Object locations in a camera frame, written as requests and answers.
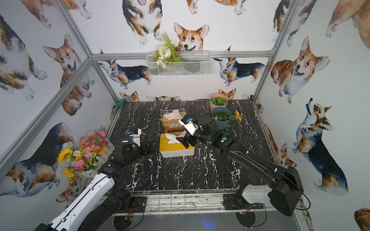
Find clear plastic tissue box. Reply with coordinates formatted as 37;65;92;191
161;108;187;132

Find white wire wall basket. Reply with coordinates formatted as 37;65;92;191
145;52;211;77

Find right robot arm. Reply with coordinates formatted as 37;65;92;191
178;116;304;216

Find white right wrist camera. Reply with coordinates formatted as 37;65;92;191
179;115;199;136

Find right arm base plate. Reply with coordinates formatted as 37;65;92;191
223;194;264;210

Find blue-grey plant pot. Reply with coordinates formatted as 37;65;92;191
212;107;232;130

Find pink plant pot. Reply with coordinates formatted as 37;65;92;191
210;93;228;112

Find light wooden slotted lid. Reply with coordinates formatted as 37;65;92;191
162;112;187;123

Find white rectangular tissue box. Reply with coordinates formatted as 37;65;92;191
160;149;195;158

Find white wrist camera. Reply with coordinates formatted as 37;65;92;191
179;115;199;136
129;129;142;147

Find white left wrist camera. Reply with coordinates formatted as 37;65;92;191
129;129;142;147

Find orange tissue pack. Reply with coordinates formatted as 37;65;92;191
165;131;187;144
163;109;183;120

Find yellow wooden slotted lid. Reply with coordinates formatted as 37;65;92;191
159;132;195;152

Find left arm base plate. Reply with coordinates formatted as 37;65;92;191
120;196;147;213

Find yellow artificial flower sprig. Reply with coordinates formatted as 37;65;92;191
229;111;243;123

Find colourful flower bouquet planter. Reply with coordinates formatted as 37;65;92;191
57;131;114;183

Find green cloth at corner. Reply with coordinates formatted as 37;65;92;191
112;97;133;116

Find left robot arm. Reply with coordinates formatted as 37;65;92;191
36;137;155;231

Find white flowers with fern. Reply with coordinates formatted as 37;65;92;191
152;32;183;68

